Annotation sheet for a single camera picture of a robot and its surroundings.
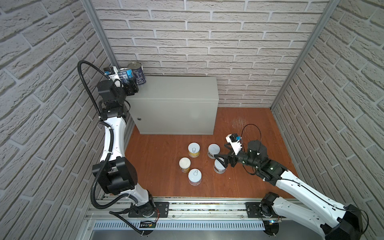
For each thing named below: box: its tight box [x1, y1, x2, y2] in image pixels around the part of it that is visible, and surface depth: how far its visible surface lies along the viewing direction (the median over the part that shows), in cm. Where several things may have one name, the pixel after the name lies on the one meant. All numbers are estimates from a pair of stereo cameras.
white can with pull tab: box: [188, 168, 202, 186], surface depth 82 cm
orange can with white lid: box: [178, 156, 191, 173], surface depth 85 cm
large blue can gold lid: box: [117, 67, 132, 86], surface depth 68 cm
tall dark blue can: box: [127, 61, 147, 85], surface depth 79 cm
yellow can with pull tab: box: [188, 142, 201, 158], surface depth 92 cm
